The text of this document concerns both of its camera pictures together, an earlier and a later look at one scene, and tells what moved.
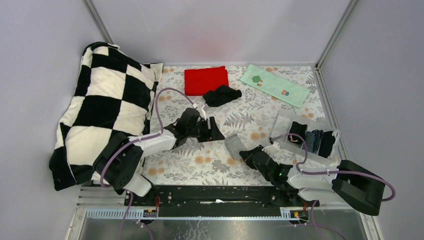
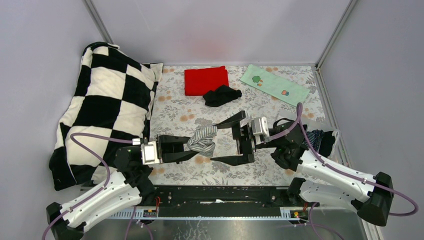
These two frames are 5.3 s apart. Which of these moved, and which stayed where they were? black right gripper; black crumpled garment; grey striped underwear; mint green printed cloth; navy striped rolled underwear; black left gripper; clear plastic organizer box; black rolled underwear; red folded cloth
Moved: black left gripper; grey striped underwear; black right gripper
Stayed: red folded cloth; navy striped rolled underwear; mint green printed cloth; clear plastic organizer box; black crumpled garment; black rolled underwear
